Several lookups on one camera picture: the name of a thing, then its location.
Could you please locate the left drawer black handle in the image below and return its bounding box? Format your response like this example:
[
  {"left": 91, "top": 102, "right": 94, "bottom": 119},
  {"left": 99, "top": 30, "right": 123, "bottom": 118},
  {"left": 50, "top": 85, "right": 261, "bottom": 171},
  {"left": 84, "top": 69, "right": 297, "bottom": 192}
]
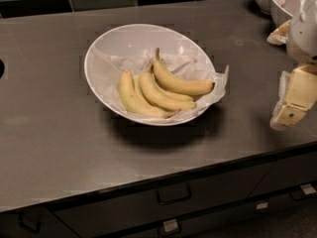
[{"left": 18, "top": 210, "right": 42, "bottom": 235}]

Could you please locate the right drawer handle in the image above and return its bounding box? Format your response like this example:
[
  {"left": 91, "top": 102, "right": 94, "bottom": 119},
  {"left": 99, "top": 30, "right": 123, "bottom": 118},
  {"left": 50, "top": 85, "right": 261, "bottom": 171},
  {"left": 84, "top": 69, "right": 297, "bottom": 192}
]
[{"left": 290, "top": 183, "right": 317, "bottom": 201}]

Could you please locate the lower centre drawer handle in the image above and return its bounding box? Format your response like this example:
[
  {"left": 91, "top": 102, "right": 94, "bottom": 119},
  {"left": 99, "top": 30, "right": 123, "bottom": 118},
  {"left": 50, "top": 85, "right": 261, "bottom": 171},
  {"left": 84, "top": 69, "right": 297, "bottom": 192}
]
[{"left": 158, "top": 219, "right": 181, "bottom": 237}]

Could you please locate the white oval bowl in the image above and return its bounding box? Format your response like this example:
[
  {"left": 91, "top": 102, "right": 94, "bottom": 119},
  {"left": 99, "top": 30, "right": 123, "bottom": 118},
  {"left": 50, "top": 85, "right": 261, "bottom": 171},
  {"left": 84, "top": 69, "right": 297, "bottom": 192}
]
[{"left": 83, "top": 23, "right": 217, "bottom": 127}]

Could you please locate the hidden yellow banana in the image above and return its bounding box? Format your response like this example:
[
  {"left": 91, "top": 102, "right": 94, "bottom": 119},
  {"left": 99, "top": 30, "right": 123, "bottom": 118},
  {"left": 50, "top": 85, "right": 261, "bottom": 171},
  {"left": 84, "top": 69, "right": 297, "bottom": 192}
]
[{"left": 133, "top": 74, "right": 149, "bottom": 104}]

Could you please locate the drawer black handle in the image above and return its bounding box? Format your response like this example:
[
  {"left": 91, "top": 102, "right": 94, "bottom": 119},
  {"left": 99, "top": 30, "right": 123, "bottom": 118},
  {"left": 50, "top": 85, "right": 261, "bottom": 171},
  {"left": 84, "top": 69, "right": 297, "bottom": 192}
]
[
  {"left": 18, "top": 210, "right": 42, "bottom": 235},
  {"left": 156, "top": 183, "right": 191, "bottom": 205}
]

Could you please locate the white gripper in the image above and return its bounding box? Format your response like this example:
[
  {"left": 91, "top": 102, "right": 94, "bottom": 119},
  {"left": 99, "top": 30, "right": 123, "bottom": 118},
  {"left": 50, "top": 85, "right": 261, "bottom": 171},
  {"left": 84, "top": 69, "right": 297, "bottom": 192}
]
[{"left": 266, "top": 0, "right": 317, "bottom": 131}]

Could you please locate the centre drawer black handle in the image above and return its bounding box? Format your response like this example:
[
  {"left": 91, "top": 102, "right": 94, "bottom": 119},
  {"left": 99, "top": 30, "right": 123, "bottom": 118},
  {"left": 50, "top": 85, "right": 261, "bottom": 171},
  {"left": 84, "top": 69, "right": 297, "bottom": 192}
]
[{"left": 156, "top": 183, "right": 191, "bottom": 205}]

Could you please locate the white paper liner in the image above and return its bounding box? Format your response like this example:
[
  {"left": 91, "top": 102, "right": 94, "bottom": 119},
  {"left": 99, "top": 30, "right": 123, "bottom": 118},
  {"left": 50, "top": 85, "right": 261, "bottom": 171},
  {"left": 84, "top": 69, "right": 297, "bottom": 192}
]
[{"left": 85, "top": 47, "right": 229, "bottom": 126}]

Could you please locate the lower right drawer label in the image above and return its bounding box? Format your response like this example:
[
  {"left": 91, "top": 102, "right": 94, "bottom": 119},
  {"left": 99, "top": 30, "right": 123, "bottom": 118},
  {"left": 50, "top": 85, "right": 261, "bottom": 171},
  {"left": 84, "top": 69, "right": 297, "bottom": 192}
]
[{"left": 256, "top": 201, "right": 268, "bottom": 212}]

